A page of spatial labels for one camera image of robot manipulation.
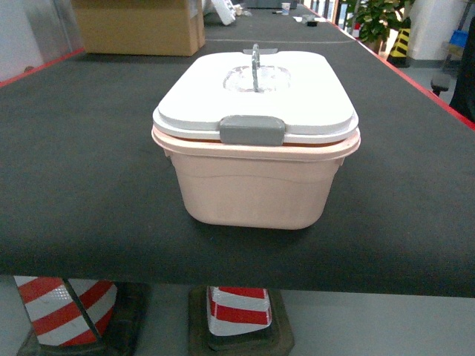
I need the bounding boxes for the white box lid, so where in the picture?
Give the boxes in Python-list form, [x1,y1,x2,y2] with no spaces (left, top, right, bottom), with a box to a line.
[153,51,358,144]

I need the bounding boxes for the grey front latch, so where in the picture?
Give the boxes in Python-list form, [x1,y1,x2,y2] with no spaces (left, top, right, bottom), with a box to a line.
[219,115,286,147]

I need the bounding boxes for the red white traffic cone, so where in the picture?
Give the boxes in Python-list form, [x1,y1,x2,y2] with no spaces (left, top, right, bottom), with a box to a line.
[13,276,151,356]

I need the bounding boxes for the grey lid handle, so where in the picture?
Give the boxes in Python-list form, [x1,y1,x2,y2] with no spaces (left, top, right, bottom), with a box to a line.
[252,43,260,93]

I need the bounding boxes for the black office chair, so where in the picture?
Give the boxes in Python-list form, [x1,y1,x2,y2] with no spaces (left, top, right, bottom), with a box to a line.
[449,17,474,122]

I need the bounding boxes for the pink plastic storage box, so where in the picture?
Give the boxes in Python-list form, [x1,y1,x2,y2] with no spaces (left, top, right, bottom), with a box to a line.
[151,128,361,230]

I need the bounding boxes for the cardboard box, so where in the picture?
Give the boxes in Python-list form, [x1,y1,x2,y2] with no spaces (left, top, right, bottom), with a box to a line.
[71,0,205,56]

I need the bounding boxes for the blue bin far right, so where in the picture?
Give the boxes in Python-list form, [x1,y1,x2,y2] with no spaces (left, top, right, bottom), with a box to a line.
[449,30,468,47]

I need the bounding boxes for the translucent rear latch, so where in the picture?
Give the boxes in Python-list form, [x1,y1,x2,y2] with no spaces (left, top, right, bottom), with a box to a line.
[243,48,278,55]

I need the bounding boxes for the red metal frame table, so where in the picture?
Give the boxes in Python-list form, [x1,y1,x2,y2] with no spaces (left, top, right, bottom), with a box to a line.
[1,10,470,142]

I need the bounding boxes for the potted green plant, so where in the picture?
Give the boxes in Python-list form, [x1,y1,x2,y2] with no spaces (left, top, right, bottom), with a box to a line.
[344,0,415,54]

